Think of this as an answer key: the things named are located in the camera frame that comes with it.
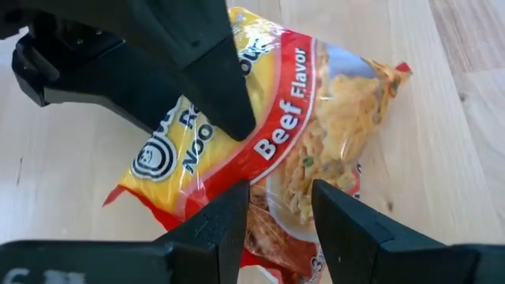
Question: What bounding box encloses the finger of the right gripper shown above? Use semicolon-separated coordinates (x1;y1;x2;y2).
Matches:
11;33;220;133
125;0;257;142

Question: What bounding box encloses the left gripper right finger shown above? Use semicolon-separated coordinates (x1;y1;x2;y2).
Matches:
312;179;505;284

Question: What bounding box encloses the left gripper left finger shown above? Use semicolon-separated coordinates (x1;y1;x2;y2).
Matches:
0;180;250;284

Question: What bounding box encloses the yellow red ramen beef pack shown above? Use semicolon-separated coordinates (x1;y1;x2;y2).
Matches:
102;6;413;284

